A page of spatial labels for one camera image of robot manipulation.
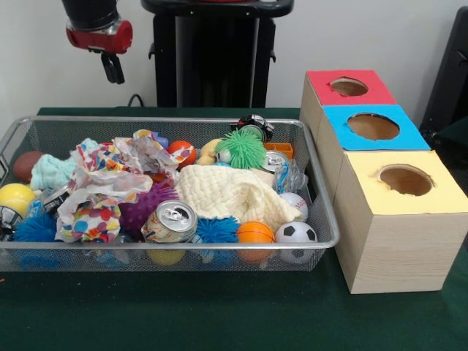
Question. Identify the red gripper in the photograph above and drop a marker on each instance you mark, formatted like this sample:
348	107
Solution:
102	38

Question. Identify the colourful patterned cloth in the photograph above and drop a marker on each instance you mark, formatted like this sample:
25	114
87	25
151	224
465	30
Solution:
99	183

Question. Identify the light teal knitted cloth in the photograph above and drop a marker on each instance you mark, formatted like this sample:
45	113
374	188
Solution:
51	173

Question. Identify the yellow plush toy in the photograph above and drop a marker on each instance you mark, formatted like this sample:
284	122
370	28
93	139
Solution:
208	152

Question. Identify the dark red ball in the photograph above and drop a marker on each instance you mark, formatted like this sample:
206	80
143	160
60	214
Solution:
25	167

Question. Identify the purple spiky ball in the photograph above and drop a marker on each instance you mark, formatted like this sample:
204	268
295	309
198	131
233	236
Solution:
142	208

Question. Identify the green fuzzy toy with eyes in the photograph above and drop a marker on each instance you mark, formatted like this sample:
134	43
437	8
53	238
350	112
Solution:
241	150

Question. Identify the clear mesh bin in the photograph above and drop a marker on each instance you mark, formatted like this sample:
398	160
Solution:
329	219

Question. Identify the wooden box with three holes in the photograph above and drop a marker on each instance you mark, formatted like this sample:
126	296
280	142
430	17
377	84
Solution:
395	248

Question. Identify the small red ball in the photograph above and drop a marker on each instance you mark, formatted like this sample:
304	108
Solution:
183	152

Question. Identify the black silver drink can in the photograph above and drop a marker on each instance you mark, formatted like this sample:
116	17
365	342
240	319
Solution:
53	201

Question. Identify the yellow ball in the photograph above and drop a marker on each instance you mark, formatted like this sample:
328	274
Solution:
14	197

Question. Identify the crushed silver can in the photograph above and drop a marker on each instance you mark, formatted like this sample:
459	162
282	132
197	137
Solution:
170	221

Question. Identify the cream knitted cloth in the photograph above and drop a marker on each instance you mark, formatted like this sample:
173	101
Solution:
234	196

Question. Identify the blue spiky ball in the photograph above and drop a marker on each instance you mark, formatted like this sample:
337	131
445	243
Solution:
33	228

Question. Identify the crushed black drink can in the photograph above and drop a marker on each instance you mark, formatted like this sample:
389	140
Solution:
7	221

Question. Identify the orange toy block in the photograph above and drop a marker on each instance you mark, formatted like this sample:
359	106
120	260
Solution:
281	150

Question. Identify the small orange basketball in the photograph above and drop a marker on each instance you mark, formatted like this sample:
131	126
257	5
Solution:
254	232

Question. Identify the small soccer ball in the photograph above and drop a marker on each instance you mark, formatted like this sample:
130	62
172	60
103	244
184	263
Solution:
295	234

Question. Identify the black chair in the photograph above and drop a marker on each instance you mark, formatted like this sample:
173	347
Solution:
453	80

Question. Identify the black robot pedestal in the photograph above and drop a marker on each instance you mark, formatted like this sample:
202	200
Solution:
212	58

